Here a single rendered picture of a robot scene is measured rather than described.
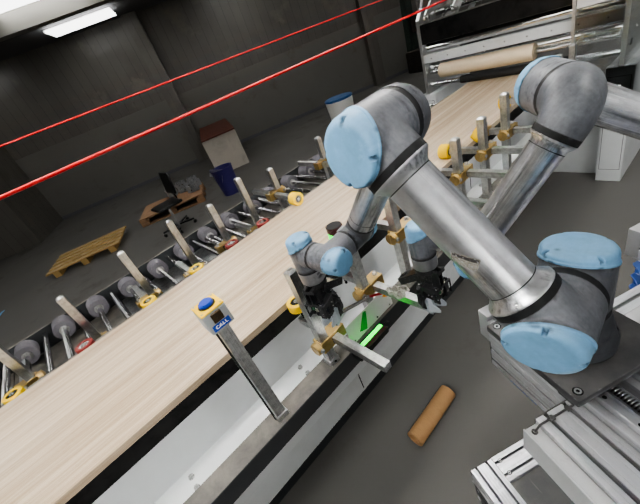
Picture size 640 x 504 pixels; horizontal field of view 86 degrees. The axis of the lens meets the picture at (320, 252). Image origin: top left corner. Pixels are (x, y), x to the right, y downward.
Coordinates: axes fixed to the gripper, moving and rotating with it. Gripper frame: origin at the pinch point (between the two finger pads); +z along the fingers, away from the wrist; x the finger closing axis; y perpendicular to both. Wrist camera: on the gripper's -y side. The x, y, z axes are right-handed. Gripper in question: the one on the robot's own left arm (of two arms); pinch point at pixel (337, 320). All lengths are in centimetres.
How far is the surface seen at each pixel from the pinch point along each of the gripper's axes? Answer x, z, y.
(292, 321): -27.7, 11.7, -6.6
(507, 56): 37, -15, -280
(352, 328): -2.6, 14.7, -9.5
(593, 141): 96, 64, -271
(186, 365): -50, 2, 27
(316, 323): -7.4, 0.6, 1.8
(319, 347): -8.4, 9.9, 4.6
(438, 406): 16, 84, -26
